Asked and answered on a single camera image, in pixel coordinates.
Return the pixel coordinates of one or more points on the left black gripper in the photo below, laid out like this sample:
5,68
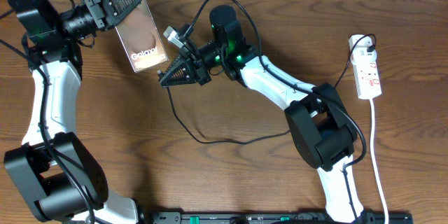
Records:
105,1

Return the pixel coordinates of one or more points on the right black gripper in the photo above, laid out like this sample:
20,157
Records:
197,71

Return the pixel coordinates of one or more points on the Galaxy S25 Ultra smartphone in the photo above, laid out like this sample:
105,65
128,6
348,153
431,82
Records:
141,40

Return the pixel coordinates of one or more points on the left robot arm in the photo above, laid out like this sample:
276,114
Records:
54,172

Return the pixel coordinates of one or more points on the white power strip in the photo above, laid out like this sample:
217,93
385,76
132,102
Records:
364,61

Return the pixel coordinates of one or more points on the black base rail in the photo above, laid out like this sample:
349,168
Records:
265,218

